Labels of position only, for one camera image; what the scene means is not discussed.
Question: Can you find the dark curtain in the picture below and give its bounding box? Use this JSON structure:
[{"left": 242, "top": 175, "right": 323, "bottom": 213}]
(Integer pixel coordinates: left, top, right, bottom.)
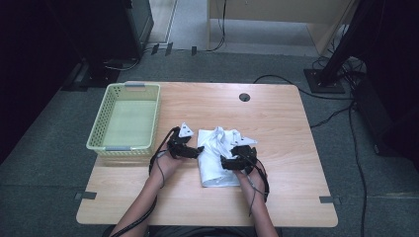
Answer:
[
  {"left": 349, "top": 0, "right": 419, "bottom": 172},
  {"left": 0, "top": 0, "right": 83, "bottom": 164}
]

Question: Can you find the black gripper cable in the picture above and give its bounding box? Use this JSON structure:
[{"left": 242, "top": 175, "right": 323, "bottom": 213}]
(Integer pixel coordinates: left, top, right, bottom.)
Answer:
[
  {"left": 110, "top": 125, "right": 181, "bottom": 237},
  {"left": 253, "top": 156, "right": 271, "bottom": 203}
]

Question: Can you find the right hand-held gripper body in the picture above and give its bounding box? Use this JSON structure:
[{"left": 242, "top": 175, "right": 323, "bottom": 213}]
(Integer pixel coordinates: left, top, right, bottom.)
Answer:
[{"left": 230, "top": 134, "right": 259, "bottom": 174}]

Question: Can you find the black metal stand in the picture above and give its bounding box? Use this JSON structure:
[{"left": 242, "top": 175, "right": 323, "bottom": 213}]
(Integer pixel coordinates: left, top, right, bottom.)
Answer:
[{"left": 303, "top": 0, "right": 377, "bottom": 95}]

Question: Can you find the thin grey gripper cable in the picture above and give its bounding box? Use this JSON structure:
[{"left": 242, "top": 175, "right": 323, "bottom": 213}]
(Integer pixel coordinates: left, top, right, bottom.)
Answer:
[
  {"left": 154, "top": 154, "right": 166, "bottom": 191},
  {"left": 245, "top": 177, "right": 268, "bottom": 217}
]

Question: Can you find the light wooden desk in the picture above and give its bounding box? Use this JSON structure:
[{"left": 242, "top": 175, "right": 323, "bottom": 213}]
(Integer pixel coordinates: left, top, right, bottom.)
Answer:
[{"left": 207, "top": 0, "right": 360, "bottom": 56}]

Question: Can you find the grey tape strip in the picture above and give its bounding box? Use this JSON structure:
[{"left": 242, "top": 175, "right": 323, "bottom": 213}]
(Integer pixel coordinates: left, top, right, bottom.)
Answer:
[
  {"left": 318, "top": 196, "right": 342, "bottom": 205},
  {"left": 74, "top": 191, "right": 98, "bottom": 200}
]

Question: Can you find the person's left hand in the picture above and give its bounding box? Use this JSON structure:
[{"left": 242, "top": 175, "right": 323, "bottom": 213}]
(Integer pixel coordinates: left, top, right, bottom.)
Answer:
[{"left": 148, "top": 152, "right": 184, "bottom": 189}]

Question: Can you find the tangle of black cables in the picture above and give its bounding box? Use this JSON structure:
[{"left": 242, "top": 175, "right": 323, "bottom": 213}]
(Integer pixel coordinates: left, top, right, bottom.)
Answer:
[{"left": 310, "top": 24, "right": 369, "bottom": 87}]

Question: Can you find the thin grey right gripper cable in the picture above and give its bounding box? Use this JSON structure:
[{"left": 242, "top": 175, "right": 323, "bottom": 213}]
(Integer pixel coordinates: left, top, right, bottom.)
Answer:
[{"left": 245, "top": 177, "right": 268, "bottom": 217}]

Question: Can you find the black floor cable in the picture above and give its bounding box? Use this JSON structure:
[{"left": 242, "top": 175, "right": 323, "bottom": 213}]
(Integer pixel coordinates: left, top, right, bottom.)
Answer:
[
  {"left": 309, "top": 102, "right": 356, "bottom": 129},
  {"left": 347, "top": 102, "right": 369, "bottom": 237},
  {"left": 252, "top": 74, "right": 355, "bottom": 102}
]

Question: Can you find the black cabinet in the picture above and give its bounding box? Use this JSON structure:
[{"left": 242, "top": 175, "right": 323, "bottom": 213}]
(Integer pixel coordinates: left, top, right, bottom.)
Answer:
[{"left": 45, "top": 0, "right": 155, "bottom": 62}]

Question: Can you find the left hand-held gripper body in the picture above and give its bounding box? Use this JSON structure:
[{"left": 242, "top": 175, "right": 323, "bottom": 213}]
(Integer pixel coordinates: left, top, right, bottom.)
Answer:
[{"left": 167, "top": 121, "right": 195, "bottom": 160}]

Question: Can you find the black floor stand base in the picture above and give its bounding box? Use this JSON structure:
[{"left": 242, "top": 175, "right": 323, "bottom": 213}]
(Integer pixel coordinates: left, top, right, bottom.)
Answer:
[{"left": 61, "top": 58, "right": 124, "bottom": 92}]

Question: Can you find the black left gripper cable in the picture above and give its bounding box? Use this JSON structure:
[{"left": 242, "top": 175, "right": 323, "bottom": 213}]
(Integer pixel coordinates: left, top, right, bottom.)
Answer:
[{"left": 110, "top": 125, "right": 181, "bottom": 237}]

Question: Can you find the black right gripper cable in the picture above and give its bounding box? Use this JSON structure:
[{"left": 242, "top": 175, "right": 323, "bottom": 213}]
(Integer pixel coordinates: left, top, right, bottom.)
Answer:
[{"left": 253, "top": 156, "right": 271, "bottom": 203}]

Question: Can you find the person's right hand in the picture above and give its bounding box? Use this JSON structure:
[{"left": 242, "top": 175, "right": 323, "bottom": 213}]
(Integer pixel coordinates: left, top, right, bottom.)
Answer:
[{"left": 235, "top": 163, "right": 267, "bottom": 201}]

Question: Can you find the thin grey left gripper cable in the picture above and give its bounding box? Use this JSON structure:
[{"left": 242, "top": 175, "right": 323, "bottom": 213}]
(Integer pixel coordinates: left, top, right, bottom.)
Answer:
[{"left": 154, "top": 154, "right": 166, "bottom": 191}]

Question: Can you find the black hanging cable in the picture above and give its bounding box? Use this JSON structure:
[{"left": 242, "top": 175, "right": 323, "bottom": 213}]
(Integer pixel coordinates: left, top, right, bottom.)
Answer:
[{"left": 206, "top": 0, "right": 229, "bottom": 53}]

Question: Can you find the white t-shirt with blue print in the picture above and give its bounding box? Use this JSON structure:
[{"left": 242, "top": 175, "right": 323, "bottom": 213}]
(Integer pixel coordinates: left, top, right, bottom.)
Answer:
[{"left": 197, "top": 126, "right": 252, "bottom": 189}]

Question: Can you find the person's dark clothing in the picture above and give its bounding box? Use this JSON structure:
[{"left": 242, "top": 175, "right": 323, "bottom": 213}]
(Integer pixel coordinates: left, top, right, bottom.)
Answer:
[{"left": 102, "top": 225, "right": 288, "bottom": 237}]

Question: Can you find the light green plastic basket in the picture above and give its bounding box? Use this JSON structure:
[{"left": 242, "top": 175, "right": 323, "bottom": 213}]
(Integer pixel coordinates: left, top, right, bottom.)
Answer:
[{"left": 86, "top": 82, "right": 162, "bottom": 157}]

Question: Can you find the grey floor cable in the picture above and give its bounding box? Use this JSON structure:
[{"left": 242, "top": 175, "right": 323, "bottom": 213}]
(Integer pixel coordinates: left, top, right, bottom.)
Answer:
[{"left": 103, "top": 55, "right": 142, "bottom": 72}]

